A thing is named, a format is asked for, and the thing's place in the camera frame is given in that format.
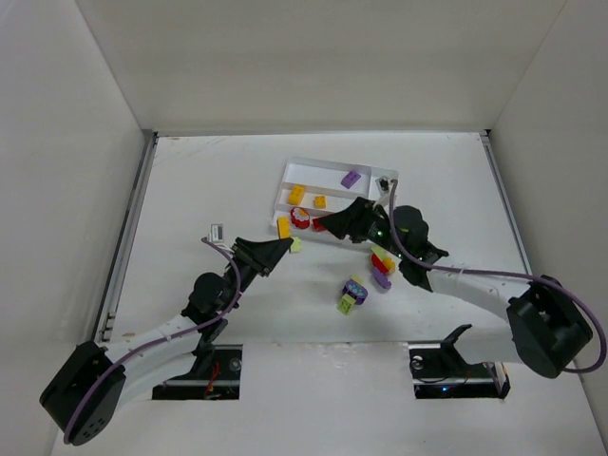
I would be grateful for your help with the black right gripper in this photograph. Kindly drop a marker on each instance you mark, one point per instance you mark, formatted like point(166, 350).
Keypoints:
point(360, 221)

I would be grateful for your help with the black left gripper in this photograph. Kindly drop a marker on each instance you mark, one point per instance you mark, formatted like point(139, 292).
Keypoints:
point(250, 254)

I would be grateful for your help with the red large lego brick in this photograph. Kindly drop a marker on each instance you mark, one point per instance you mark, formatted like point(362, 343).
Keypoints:
point(317, 225)

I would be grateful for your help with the light green lego plate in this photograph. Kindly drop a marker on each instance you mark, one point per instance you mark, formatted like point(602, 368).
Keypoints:
point(296, 245)

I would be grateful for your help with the yellow small lego brick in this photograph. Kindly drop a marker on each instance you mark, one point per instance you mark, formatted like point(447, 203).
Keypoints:
point(319, 202)

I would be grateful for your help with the yellow long lego brick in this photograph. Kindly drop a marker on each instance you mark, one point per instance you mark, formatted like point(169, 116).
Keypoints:
point(283, 227)

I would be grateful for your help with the red rounded lego brick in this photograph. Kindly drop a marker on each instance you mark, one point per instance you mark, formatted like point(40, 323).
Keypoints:
point(300, 219)

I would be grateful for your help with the purple butterfly lego brick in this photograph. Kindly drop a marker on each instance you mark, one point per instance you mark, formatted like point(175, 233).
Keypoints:
point(350, 179)

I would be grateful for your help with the yellow butterfly lego brick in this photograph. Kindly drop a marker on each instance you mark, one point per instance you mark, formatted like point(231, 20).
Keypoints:
point(296, 195)

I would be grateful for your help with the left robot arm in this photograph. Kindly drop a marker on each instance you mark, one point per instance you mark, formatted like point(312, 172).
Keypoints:
point(96, 380)

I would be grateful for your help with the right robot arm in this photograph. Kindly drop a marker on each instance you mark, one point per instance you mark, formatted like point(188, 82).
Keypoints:
point(547, 326)

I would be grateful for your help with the white sorting tray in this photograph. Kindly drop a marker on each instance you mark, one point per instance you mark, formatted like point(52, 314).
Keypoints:
point(323, 178)

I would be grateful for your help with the red curved lego brick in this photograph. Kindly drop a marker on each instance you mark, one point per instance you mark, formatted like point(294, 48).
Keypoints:
point(378, 263)

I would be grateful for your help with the light green small lego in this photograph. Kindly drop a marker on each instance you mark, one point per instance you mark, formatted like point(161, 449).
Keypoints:
point(357, 279)

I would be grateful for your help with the yellow curved lego brick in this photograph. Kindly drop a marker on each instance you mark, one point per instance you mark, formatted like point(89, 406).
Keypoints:
point(389, 265)

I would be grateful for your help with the purple curved lego brick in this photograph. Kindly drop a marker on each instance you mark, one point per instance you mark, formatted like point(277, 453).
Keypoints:
point(381, 279)

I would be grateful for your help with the light green lego brick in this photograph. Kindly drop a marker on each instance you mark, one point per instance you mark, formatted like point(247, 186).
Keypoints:
point(345, 304)

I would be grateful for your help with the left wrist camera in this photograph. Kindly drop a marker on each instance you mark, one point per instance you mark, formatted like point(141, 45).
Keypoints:
point(216, 233)

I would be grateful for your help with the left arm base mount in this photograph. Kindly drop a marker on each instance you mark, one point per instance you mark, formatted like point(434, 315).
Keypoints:
point(214, 376)

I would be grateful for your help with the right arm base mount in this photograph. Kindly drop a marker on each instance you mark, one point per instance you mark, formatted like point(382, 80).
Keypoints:
point(439, 371)

